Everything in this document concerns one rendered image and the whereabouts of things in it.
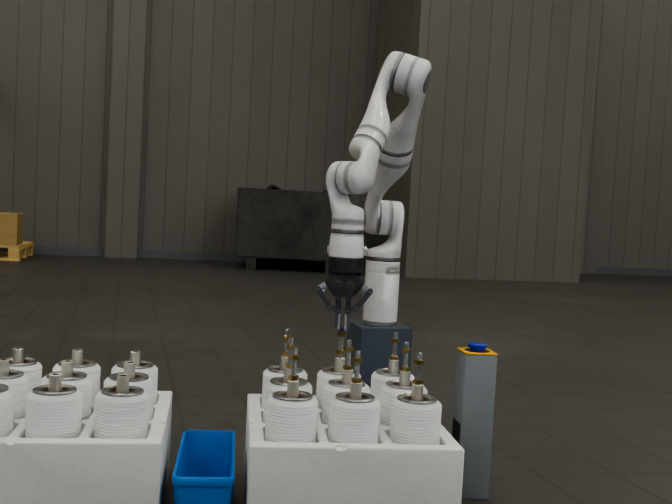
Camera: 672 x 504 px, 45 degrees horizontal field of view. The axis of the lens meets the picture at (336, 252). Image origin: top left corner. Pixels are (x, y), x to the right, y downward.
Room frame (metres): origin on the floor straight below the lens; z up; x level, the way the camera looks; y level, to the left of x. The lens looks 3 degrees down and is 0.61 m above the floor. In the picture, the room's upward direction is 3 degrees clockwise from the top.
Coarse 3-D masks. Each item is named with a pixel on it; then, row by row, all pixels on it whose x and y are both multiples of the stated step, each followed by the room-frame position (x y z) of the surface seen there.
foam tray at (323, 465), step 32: (256, 416) 1.59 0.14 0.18; (320, 416) 1.65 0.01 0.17; (256, 448) 1.39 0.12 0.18; (288, 448) 1.40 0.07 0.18; (320, 448) 1.41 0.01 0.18; (352, 448) 1.41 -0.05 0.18; (384, 448) 1.42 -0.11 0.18; (416, 448) 1.43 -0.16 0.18; (448, 448) 1.44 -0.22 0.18; (256, 480) 1.39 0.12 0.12; (288, 480) 1.40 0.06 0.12; (320, 480) 1.41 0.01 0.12; (352, 480) 1.41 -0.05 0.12; (384, 480) 1.42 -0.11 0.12; (416, 480) 1.43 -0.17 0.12; (448, 480) 1.43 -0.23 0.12
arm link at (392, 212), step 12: (384, 204) 2.10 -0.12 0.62; (396, 204) 2.11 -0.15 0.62; (384, 216) 2.08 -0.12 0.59; (396, 216) 2.09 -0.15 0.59; (384, 228) 2.09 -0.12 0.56; (396, 228) 2.09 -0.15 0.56; (396, 240) 2.09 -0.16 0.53; (372, 252) 2.10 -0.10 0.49; (384, 252) 2.09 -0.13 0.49; (396, 252) 2.09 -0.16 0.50
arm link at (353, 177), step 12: (360, 144) 1.73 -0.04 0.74; (372, 144) 1.73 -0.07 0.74; (360, 156) 1.70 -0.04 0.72; (372, 156) 1.72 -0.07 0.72; (348, 168) 1.69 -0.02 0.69; (360, 168) 1.68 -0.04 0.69; (372, 168) 1.71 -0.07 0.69; (336, 180) 1.70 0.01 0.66; (348, 180) 1.68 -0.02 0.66; (360, 180) 1.68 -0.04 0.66; (372, 180) 1.70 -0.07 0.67; (348, 192) 1.71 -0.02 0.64; (360, 192) 1.69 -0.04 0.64
